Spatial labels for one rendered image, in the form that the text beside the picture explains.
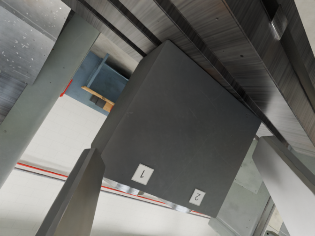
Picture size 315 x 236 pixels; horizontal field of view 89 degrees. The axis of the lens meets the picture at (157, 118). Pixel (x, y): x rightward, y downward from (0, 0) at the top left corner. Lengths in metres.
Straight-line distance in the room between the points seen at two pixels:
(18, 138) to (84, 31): 0.37
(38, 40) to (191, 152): 0.46
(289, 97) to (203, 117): 0.11
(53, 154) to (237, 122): 4.58
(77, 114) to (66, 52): 3.91
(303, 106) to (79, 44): 0.56
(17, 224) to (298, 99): 5.58
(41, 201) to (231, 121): 5.14
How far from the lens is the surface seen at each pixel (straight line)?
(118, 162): 0.20
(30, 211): 5.42
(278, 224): 8.22
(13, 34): 0.55
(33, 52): 0.55
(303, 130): 0.33
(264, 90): 0.24
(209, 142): 0.26
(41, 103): 0.59
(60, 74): 0.58
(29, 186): 5.07
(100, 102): 3.95
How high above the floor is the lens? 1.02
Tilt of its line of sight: 6 degrees down
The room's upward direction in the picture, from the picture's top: 151 degrees counter-clockwise
